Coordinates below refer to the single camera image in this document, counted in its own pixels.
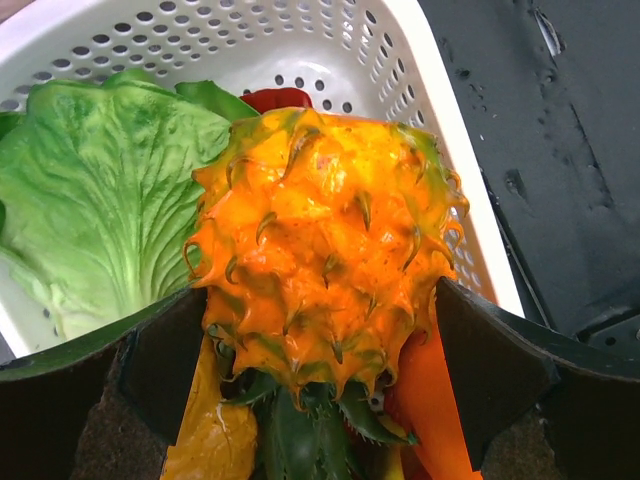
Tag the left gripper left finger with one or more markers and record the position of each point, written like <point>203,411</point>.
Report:
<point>106,405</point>

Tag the red toy pepper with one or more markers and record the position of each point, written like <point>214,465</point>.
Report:
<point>268,99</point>

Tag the green toy lettuce leaf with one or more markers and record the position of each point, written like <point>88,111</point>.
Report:
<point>98,195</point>

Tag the yellow orange toy pepper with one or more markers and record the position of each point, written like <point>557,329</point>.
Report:
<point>216,440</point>

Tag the orange toy pineapple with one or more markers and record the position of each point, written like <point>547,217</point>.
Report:
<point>321,240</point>

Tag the white perforated plastic basket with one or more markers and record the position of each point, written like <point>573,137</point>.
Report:
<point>376,60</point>

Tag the orange toy pumpkin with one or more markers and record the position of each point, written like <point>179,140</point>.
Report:
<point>424,403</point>

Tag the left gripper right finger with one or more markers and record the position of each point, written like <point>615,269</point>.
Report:
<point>534,404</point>

